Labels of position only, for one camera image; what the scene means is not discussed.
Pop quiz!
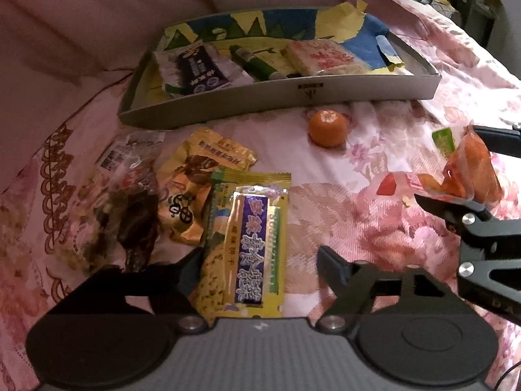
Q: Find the small green packet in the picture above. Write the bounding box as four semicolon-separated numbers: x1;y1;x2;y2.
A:
432;127;455;159

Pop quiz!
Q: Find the dark blue snack bar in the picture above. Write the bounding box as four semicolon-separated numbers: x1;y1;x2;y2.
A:
176;46;231;95

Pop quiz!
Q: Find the white red cracker packet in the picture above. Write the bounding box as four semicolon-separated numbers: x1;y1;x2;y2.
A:
284;40;369;77

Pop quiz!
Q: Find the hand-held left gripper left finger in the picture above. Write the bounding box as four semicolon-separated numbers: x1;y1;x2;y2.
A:
41;246;209;333

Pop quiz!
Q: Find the pink bed canopy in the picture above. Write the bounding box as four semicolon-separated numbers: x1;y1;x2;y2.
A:
0;0;387;102

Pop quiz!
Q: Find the golden snack packet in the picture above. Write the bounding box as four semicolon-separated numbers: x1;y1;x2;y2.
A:
157;127;258;246

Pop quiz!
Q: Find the yellow green cracker packet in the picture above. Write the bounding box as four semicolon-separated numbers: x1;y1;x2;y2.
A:
194;170;292;323

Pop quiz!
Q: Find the green tube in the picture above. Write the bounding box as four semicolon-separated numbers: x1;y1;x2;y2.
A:
229;45;286;81

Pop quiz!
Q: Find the white snack packet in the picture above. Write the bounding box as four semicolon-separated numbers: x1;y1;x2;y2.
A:
157;45;253;94

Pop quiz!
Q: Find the wooden desk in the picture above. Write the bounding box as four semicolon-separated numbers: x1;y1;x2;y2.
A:
448;0;505;47

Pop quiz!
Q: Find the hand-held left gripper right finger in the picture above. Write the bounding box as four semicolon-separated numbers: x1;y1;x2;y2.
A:
317;245;481;337

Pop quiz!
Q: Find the mandarin orange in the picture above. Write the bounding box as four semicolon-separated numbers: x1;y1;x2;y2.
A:
308;109;348;148

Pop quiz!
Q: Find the cartoon print tray box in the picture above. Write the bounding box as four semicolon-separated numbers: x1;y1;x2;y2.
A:
117;0;442;130

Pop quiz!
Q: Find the floral pink bedsheet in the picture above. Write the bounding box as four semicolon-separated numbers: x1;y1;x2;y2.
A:
0;0;521;391

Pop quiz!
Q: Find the clear packet dark snack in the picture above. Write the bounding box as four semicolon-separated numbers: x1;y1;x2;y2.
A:
77;132;165;275

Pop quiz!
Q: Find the purple silver snack bar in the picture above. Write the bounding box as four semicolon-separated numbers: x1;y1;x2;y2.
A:
230;184;289;306

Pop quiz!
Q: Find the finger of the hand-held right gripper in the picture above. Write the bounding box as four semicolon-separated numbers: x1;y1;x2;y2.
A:
414;193;521;326
472;123;521;152

